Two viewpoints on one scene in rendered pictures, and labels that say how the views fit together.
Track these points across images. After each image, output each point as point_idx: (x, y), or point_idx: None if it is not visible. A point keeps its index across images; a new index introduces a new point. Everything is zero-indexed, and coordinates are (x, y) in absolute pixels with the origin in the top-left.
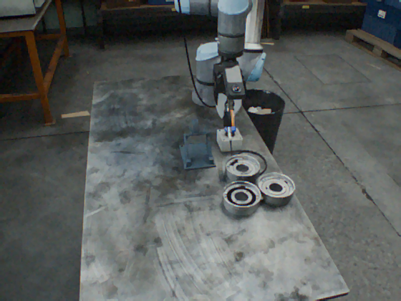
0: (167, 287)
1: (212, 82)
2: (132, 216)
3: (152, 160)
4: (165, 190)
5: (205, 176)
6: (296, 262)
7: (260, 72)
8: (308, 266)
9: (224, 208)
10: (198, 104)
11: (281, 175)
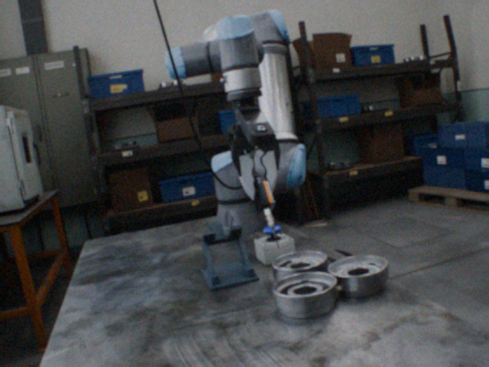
0: None
1: (239, 197)
2: (123, 347)
3: (159, 289)
4: (181, 314)
5: (244, 291)
6: (426, 348)
7: (301, 165)
8: (452, 349)
9: (280, 315)
10: (226, 234)
11: (362, 256)
